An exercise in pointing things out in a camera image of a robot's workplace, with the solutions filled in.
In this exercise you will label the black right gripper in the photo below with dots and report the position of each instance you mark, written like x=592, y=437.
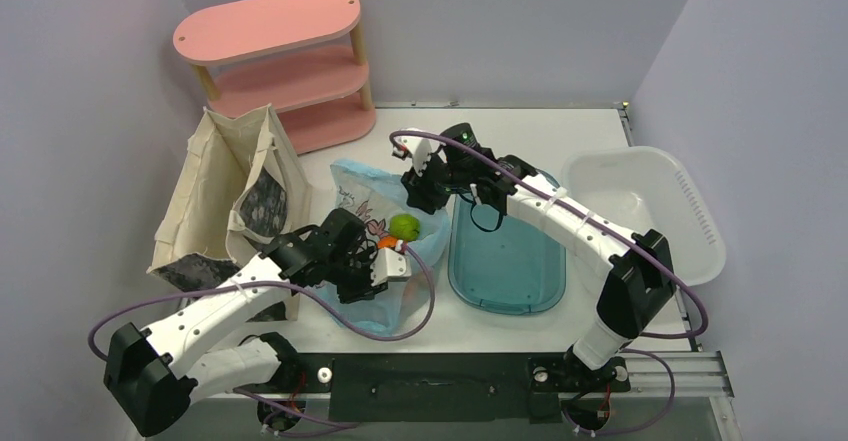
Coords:
x=421, y=194

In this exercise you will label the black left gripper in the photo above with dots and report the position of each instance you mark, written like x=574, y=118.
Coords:
x=365, y=287

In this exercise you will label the light blue plastic grocery bag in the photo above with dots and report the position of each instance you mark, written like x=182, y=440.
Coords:
x=377, y=196

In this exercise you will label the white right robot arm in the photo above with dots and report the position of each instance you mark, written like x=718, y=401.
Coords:
x=635, y=269

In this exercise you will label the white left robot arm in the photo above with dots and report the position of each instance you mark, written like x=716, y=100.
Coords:
x=157, y=372

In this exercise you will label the red-orange fruit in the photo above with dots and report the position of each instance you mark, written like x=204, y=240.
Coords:
x=387, y=242

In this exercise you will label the green round fruit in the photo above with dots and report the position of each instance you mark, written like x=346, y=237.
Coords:
x=405, y=227

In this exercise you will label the teal transparent plastic tub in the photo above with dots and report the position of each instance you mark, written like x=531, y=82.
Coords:
x=503, y=265

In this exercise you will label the beige canvas tote bag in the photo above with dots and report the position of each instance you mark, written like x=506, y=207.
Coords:
x=241, y=186

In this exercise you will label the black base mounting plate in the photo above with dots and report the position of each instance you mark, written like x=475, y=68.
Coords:
x=445, y=387

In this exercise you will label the pink three-tier shelf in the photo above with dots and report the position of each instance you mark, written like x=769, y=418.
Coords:
x=305, y=58

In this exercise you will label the white plastic basket tub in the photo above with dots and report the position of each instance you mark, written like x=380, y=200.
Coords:
x=646, y=188

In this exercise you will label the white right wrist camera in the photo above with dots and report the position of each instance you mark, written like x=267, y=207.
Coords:
x=415, y=146

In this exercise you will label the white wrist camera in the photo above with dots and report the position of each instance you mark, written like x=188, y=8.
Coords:
x=415, y=146
x=389, y=266

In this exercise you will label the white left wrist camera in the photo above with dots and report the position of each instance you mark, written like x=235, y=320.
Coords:
x=389, y=266

